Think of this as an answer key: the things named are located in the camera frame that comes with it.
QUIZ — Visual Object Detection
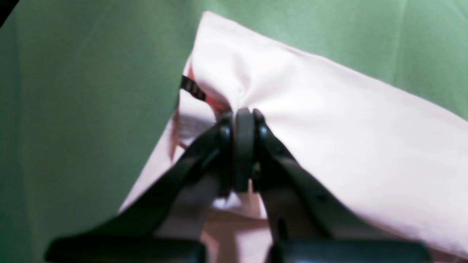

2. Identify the grey-green table cloth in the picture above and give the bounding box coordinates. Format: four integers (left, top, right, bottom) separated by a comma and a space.
1, 0, 467, 263

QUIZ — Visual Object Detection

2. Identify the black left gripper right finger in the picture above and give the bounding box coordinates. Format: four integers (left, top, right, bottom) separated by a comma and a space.
252, 109, 432, 263

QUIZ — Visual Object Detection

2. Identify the pink t-shirt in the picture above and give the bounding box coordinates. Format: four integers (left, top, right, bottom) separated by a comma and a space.
119, 11, 468, 258

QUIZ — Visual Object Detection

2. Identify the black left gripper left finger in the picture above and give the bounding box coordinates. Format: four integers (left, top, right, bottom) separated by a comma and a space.
45, 108, 253, 263

